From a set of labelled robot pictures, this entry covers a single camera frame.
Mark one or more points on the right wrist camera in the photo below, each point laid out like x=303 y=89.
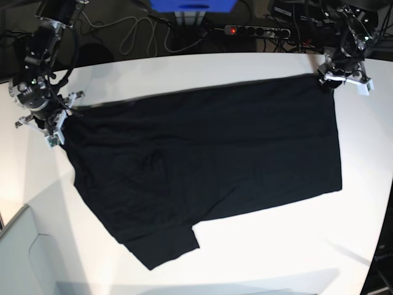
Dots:
x=54 y=140

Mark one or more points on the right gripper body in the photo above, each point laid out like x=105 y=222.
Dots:
x=48 y=111

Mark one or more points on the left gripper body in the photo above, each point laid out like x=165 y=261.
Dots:
x=343 y=66

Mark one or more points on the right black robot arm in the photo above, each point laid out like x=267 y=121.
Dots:
x=42 y=46

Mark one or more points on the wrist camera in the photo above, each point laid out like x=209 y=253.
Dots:
x=365 y=87
x=54 y=140

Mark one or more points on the black T-shirt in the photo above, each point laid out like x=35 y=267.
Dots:
x=151 y=169

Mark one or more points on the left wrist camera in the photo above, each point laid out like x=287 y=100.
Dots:
x=365 y=87

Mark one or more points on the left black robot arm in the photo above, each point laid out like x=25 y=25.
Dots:
x=356 y=24

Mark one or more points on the blue box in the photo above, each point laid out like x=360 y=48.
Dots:
x=220 y=6

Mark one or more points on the grey power strip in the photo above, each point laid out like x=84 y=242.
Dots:
x=257 y=31

